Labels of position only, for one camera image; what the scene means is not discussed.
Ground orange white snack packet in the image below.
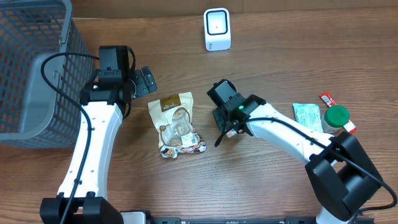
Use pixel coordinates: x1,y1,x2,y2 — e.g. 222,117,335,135
226,129,237,138

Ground white snack wrapper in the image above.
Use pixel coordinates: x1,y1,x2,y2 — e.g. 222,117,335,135
148,92,206,159

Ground teal tissue packet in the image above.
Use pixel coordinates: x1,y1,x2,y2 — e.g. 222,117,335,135
292,103,323,133

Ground red snack bar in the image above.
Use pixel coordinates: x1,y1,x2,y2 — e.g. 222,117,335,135
320,91,357,134

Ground green lid jar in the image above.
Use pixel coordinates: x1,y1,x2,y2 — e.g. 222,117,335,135
321,105,350,134

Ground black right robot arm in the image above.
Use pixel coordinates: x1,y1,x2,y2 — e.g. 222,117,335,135
207,79,382,223

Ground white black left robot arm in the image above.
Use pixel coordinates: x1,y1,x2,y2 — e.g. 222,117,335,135
40,45,157,223

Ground white barcode scanner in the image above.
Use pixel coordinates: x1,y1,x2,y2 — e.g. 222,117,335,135
203,7,231,52

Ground grey plastic mesh basket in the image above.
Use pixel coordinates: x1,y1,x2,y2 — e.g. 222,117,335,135
1,0,95,148

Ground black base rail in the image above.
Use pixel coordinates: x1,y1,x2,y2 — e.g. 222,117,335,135
121,211,316,224

